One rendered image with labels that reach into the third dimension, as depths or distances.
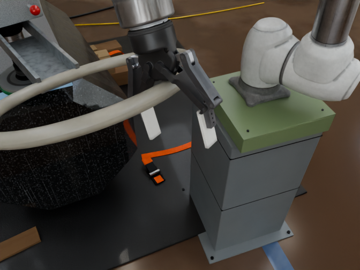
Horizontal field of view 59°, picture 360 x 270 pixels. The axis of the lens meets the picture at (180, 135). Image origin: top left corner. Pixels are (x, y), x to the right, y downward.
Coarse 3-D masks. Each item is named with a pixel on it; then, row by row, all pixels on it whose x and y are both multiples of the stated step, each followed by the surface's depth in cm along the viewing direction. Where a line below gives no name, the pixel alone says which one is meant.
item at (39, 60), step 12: (24, 24) 113; (0, 36) 101; (36, 36) 107; (12, 48) 95; (24, 48) 104; (36, 48) 104; (48, 48) 102; (60, 48) 94; (12, 60) 99; (24, 60) 98; (36, 60) 98; (48, 60) 98; (60, 60) 97; (72, 60) 89; (24, 72) 92; (36, 72) 93; (48, 72) 92; (60, 72) 92
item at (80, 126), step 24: (72, 72) 88; (24, 96) 79; (144, 96) 51; (168, 96) 54; (72, 120) 48; (96, 120) 48; (120, 120) 49; (0, 144) 50; (24, 144) 49; (48, 144) 49
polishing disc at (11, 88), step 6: (12, 66) 132; (6, 72) 129; (12, 72) 129; (0, 78) 126; (6, 78) 126; (12, 78) 126; (0, 84) 123; (6, 84) 123; (12, 84) 123; (18, 84) 123; (24, 84) 123; (30, 84) 123; (6, 90) 121; (12, 90) 120; (18, 90) 120
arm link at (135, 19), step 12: (120, 0) 45; (132, 0) 45; (144, 0) 45; (156, 0) 45; (168, 0) 47; (120, 12) 47; (132, 12) 46; (144, 12) 45; (156, 12) 46; (168, 12) 47; (120, 24) 49; (132, 24) 46; (144, 24) 46; (156, 24) 48
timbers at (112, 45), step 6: (108, 42) 306; (114, 42) 306; (102, 48) 297; (108, 48) 297; (114, 48) 298; (120, 48) 300; (114, 54) 301; (120, 54) 304; (120, 66) 271; (126, 66) 271; (120, 72) 265; (126, 72) 267; (114, 78) 266; (120, 78) 268; (126, 78) 271; (120, 84) 272
